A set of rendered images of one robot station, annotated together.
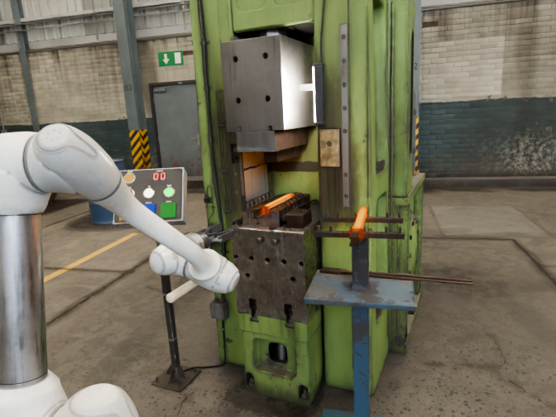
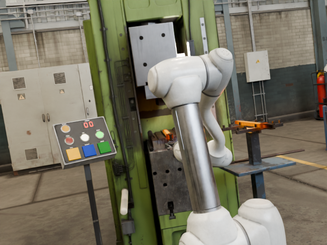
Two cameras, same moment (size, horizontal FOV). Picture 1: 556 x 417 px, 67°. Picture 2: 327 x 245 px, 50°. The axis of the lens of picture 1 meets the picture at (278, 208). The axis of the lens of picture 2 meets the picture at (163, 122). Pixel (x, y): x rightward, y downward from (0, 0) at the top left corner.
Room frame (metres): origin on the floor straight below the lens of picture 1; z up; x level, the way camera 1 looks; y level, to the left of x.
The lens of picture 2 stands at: (-0.13, 1.28, 1.32)
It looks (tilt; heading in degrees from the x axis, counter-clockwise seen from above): 5 degrees down; 330
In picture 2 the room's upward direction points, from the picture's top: 8 degrees counter-clockwise
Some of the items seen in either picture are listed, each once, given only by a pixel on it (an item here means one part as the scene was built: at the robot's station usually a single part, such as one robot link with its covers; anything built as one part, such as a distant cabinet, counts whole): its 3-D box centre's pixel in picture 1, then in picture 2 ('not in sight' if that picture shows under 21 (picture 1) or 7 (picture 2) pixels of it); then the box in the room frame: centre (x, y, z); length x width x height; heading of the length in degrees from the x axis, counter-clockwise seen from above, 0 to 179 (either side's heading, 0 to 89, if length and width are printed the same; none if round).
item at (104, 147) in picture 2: (168, 210); (104, 148); (1.98, 0.53, 1.01); 0.07 x 0.05 x 0.07; 90
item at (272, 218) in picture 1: (278, 207); (164, 138); (2.14, 0.00, 0.96); 0.42 x 0.20 x 0.09; 155
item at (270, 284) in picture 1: (290, 256); (175, 171); (2.12, -0.06, 0.69); 0.56 x 0.38 x 0.45; 155
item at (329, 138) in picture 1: (329, 148); not in sight; (1.93, -0.25, 1.27); 0.09 x 0.02 x 0.17; 65
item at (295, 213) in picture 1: (299, 218); not in sight; (1.93, -0.10, 0.95); 0.12 x 0.08 x 0.06; 155
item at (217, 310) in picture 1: (219, 309); (128, 226); (2.21, 0.36, 0.36); 0.09 x 0.07 x 0.12; 65
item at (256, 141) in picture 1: (274, 137); (157, 90); (2.14, 0.00, 1.32); 0.42 x 0.20 x 0.10; 155
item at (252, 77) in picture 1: (280, 86); (158, 56); (2.12, -0.04, 1.56); 0.42 x 0.39 x 0.40; 155
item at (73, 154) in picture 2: not in sight; (73, 154); (1.98, 0.73, 1.01); 0.07 x 0.05 x 0.07; 90
